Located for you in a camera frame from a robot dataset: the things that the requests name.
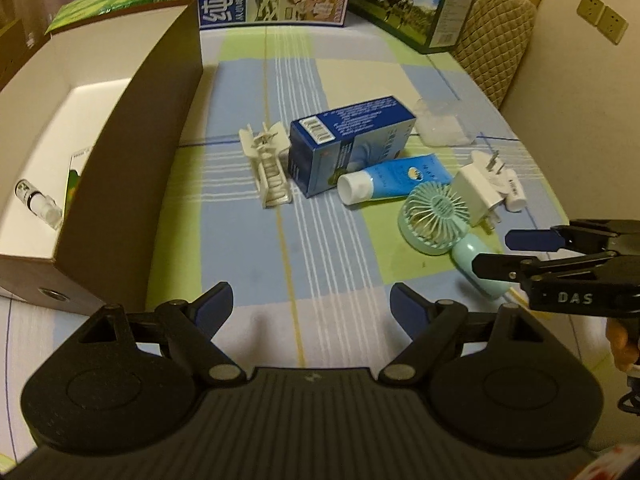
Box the teal handheld fan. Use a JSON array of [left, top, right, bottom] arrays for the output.
[[397, 182, 511, 301]]

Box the person's right hand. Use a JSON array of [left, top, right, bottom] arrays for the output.
[[606, 319, 640, 373]]

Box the wall socket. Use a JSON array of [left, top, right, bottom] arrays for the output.
[[597, 6, 629, 45], [576, 0, 608, 26]]

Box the brown cardboard box white inside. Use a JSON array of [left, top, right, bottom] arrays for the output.
[[0, 0, 203, 316]]

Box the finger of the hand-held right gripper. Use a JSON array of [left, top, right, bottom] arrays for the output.
[[472, 251, 640, 317], [505, 218, 640, 252]]

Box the white plastic clip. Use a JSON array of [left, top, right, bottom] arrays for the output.
[[239, 122, 292, 209]]

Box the clear plastic container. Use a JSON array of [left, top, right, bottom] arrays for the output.
[[412, 99, 476, 147]]

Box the red and white packet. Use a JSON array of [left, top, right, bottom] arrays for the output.
[[585, 442, 640, 480]]

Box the small clear vial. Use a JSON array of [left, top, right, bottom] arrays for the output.
[[15, 179, 66, 228]]

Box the dark green cow-print case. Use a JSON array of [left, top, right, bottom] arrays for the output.
[[347, 0, 483, 55]]

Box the small white cylinder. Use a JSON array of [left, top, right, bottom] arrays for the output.
[[502, 170, 527, 212]]

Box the plaid tablecloth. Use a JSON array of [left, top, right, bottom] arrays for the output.
[[0, 22, 608, 480]]

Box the white and green packet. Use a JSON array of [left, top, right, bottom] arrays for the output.
[[62, 147, 96, 211]]

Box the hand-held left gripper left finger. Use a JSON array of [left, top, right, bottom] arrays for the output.
[[80, 282, 246, 387]]

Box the blue tube with white cap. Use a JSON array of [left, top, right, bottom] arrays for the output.
[[336, 156, 440, 206]]

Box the quilted chair back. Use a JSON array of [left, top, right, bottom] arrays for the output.
[[452, 0, 537, 111]]

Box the blue medicine box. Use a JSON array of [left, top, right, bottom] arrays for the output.
[[289, 95, 417, 198]]

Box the white power adapter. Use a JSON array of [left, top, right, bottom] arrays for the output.
[[452, 150, 507, 233]]

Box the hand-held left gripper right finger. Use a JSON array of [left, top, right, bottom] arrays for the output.
[[377, 282, 543, 387]]

